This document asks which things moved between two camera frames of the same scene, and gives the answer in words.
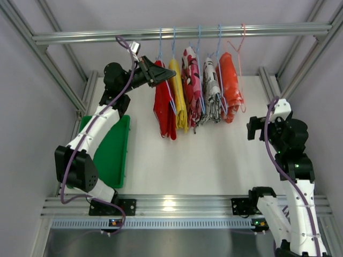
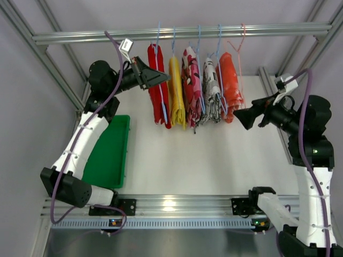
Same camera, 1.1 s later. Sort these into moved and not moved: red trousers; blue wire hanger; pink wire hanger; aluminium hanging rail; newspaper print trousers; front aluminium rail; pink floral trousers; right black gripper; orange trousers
Moved: right black gripper; red trousers; blue wire hanger
Not moved: front aluminium rail; pink wire hanger; orange trousers; newspaper print trousers; aluminium hanging rail; pink floral trousers
